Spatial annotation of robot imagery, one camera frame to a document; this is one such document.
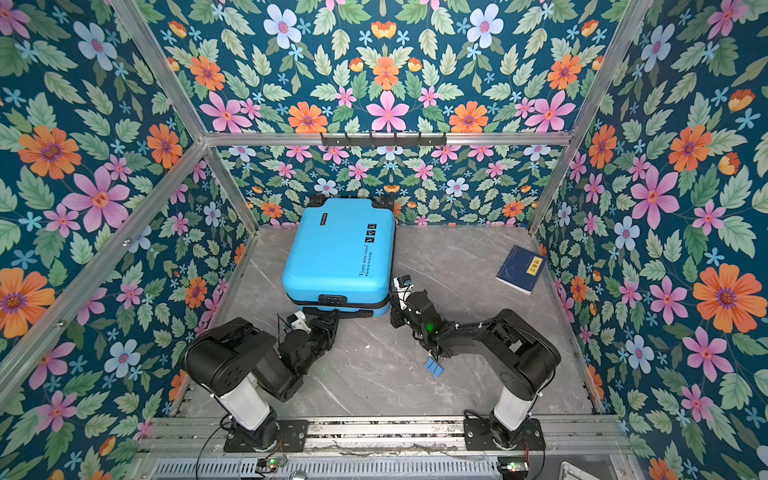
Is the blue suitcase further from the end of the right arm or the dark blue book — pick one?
→ the dark blue book

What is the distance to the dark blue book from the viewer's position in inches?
40.7

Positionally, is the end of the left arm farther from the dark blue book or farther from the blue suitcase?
the dark blue book

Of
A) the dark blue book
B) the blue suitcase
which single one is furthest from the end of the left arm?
the dark blue book
